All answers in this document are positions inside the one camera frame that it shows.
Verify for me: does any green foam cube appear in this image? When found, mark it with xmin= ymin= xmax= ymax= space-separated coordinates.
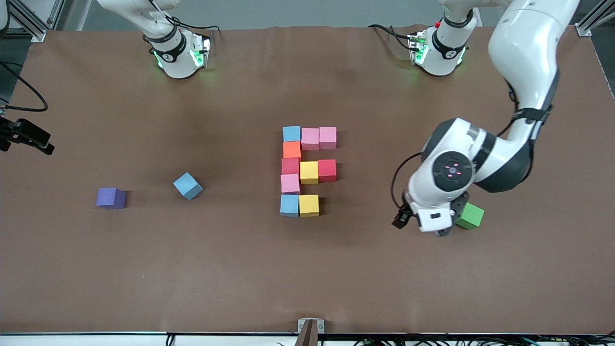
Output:
xmin=455 ymin=202 xmax=485 ymax=230

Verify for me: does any purple foam cube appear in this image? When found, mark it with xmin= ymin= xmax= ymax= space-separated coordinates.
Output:
xmin=96 ymin=187 xmax=126 ymax=210

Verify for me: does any aluminium frame post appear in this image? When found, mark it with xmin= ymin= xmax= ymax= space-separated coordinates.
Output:
xmin=0 ymin=0 xmax=65 ymax=43
xmin=576 ymin=0 xmax=615 ymax=37

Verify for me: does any yellow foam cube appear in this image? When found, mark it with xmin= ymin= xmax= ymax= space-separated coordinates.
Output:
xmin=299 ymin=195 xmax=320 ymax=218
xmin=300 ymin=161 xmax=320 ymax=185

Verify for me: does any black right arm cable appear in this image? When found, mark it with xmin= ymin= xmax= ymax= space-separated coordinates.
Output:
xmin=0 ymin=62 xmax=49 ymax=114

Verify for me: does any arm base connector plate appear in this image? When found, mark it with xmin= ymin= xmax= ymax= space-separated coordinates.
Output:
xmin=408 ymin=31 xmax=429 ymax=65
xmin=191 ymin=36 xmax=212 ymax=68

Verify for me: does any brown table mat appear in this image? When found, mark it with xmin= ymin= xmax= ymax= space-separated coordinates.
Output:
xmin=0 ymin=25 xmax=615 ymax=334

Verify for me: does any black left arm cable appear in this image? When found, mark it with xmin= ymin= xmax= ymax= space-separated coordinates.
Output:
xmin=390 ymin=81 xmax=523 ymax=213

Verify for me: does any grey metal bracket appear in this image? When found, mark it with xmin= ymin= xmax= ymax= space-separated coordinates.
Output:
xmin=297 ymin=318 xmax=325 ymax=346

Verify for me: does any black arm base cable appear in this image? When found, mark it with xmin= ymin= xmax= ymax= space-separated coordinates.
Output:
xmin=368 ymin=24 xmax=414 ymax=49
xmin=171 ymin=17 xmax=222 ymax=35

